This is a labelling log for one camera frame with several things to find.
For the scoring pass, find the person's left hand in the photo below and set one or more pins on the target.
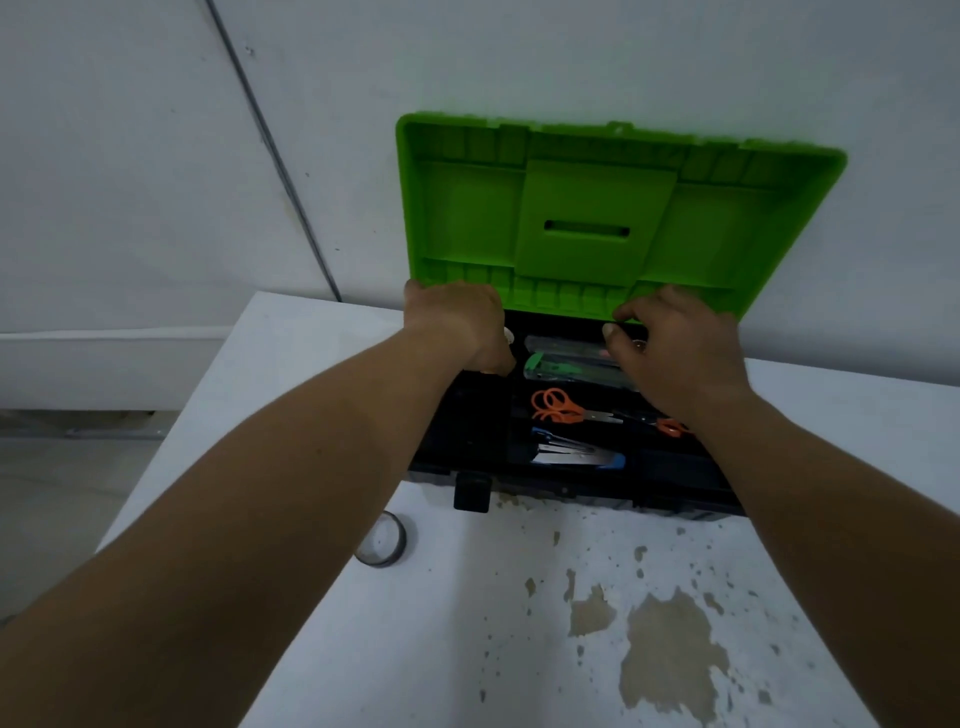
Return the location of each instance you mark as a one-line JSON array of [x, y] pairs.
[[454, 319]]

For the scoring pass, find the person's right hand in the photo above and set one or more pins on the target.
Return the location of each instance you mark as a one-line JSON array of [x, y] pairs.
[[686, 360]]

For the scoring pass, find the person's left thumb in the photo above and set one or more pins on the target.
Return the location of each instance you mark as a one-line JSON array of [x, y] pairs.
[[501, 358]]

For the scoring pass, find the person's right thumb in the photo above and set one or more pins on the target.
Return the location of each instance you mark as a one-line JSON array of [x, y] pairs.
[[616, 346]]

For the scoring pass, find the person's left forearm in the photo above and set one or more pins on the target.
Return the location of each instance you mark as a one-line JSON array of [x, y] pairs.
[[247, 525]]

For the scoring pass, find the person's right forearm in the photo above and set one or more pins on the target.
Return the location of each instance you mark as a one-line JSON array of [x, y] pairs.
[[840, 540]]

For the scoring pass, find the clear plastic case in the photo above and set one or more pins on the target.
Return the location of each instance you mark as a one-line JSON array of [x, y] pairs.
[[562, 346]]

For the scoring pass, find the green utility knife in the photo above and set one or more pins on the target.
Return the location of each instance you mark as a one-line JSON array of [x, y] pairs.
[[559, 370]]

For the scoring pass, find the black toolbox base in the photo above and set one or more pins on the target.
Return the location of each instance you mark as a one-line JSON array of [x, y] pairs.
[[480, 435]]

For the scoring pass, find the blue and silver stapler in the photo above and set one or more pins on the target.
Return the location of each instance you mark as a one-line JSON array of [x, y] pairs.
[[574, 452]]

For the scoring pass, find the green toolbox lid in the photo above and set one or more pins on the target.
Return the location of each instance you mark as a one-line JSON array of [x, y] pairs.
[[592, 217]]

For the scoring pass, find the black toolbox latch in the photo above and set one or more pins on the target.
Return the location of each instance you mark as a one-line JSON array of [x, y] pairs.
[[472, 491]]

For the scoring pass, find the clear tape roll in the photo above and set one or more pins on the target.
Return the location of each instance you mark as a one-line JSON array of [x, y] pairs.
[[390, 555]]

